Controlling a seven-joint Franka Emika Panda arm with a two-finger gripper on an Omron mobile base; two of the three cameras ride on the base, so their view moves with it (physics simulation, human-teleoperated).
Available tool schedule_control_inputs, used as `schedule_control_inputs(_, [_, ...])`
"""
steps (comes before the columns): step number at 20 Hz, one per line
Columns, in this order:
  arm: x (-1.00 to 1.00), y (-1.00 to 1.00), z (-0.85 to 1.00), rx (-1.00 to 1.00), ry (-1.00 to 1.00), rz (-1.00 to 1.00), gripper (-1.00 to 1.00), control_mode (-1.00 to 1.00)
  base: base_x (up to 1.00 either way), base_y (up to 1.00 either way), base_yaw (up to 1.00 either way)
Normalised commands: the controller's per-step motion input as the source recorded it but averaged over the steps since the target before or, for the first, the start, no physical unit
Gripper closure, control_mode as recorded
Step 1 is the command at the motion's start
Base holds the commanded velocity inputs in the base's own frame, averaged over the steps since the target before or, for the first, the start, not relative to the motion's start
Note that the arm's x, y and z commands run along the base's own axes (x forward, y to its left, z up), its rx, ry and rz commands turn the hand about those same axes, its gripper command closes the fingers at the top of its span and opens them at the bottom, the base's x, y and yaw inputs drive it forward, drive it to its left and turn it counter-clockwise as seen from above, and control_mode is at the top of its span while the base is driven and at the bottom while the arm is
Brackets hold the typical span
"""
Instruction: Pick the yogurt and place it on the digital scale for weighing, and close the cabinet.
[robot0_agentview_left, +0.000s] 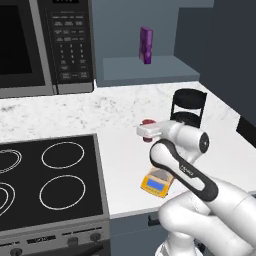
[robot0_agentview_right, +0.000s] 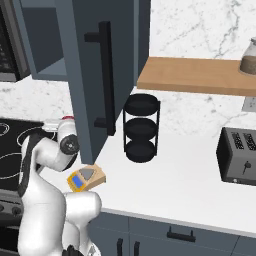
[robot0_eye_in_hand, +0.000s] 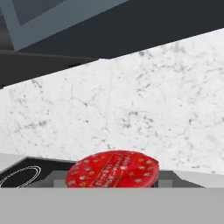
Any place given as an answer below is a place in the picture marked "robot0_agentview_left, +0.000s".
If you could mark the black stove knob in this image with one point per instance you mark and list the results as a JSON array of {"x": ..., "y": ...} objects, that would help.
[
  {"x": 95, "y": 237},
  {"x": 16, "y": 251},
  {"x": 72, "y": 241}
]

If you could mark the dark blue-grey cabinet door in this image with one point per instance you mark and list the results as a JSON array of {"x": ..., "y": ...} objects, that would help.
[{"x": 223, "y": 50}]

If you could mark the black and grey microwave oven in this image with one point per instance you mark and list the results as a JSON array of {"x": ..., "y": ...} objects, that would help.
[{"x": 46, "y": 46}]

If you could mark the black box-shaped object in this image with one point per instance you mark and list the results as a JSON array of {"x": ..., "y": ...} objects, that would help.
[{"x": 247, "y": 132}]

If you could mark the blue-grey drawer front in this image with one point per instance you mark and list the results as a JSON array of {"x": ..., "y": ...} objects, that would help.
[{"x": 133, "y": 236}]

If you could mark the yellow digital scale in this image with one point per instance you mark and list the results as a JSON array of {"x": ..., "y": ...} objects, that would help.
[{"x": 156, "y": 184}]

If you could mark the purple yogurt carton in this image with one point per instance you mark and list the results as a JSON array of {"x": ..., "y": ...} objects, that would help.
[{"x": 146, "y": 45}]

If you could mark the dark red round object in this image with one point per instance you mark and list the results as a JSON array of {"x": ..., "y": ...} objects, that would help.
[{"x": 147, "y": 139}]

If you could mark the blue-grey open wall cabinet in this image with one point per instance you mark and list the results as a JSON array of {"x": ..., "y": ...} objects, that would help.
[{"x": 133, "y": 40}]

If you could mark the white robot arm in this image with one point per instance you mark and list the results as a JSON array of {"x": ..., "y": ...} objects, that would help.
[{"x": 186, "y": 206}]

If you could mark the black hob with oven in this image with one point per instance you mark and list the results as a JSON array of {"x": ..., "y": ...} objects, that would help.
[{"x": 53, "y": 186}]

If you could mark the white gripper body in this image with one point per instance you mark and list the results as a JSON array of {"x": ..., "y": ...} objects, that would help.
[{"x": 149, "y": 129}]

